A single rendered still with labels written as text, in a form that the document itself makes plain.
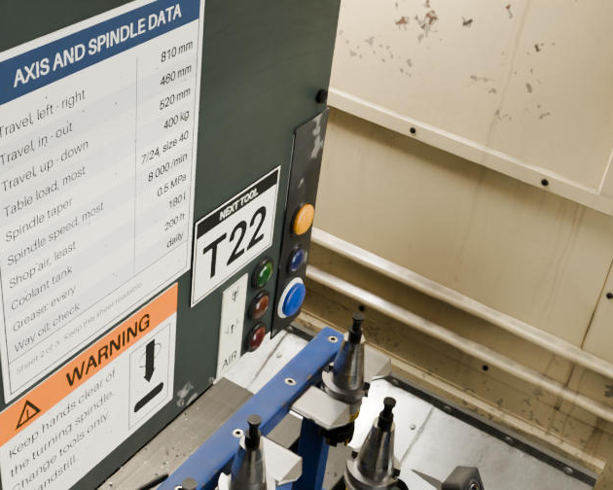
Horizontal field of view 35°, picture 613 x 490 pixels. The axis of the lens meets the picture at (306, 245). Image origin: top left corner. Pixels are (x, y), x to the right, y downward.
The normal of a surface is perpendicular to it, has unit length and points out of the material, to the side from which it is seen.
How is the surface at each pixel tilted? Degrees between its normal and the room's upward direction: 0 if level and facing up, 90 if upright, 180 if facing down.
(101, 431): 90
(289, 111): 90
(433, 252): 90
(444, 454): 24
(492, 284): 90
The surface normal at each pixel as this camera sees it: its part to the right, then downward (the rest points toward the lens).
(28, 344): 0.84, 0.39
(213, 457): 0.11, -0.81
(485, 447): -0.12, -0.55
